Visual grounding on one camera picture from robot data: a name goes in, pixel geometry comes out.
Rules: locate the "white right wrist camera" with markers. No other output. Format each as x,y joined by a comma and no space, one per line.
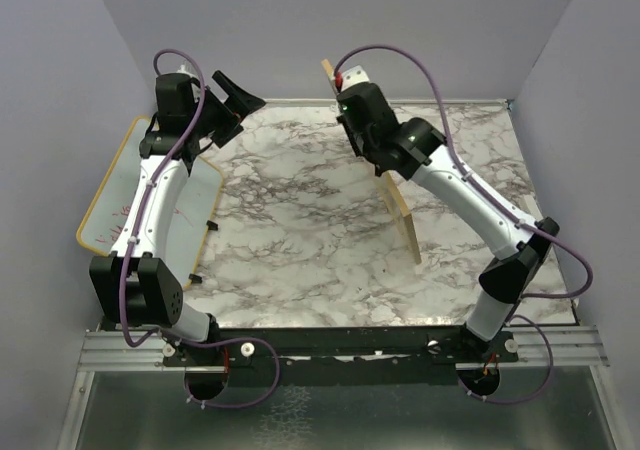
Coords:
346,79

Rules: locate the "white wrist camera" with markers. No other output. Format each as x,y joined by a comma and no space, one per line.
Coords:
346,79
189,81

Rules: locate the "yellow-rimmed whiteboard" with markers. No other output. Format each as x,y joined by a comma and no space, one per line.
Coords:
195,207

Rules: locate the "light wooden picture frame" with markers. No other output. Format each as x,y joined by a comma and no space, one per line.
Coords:
398,210

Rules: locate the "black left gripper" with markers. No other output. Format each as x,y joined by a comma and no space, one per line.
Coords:
238,104

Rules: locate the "aluminium front rail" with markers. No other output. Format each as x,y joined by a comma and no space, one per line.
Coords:
570,346

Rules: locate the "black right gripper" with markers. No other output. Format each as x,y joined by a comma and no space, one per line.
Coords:
340,119

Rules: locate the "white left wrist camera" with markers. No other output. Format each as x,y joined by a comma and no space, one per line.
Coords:
189,81

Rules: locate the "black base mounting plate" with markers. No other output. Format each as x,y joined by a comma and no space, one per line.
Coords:
341,356

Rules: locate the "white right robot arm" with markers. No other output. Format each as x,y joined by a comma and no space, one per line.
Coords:
418,152

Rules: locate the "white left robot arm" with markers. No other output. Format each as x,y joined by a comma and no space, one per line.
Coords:
133,282

